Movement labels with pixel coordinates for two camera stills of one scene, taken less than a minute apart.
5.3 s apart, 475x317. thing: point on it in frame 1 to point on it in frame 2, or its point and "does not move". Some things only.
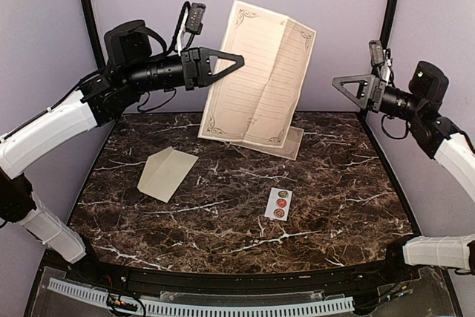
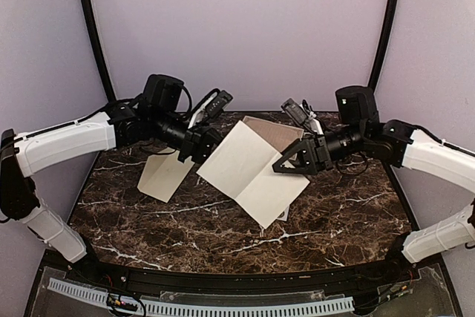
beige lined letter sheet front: x=256 y=104 to x=241 y=167
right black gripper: x=371 y=91 to x=312 y=154
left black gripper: x=200 y=70 to x=199 y=142
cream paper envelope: x=165 y=172 does not move
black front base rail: x=161 y=280 does not move
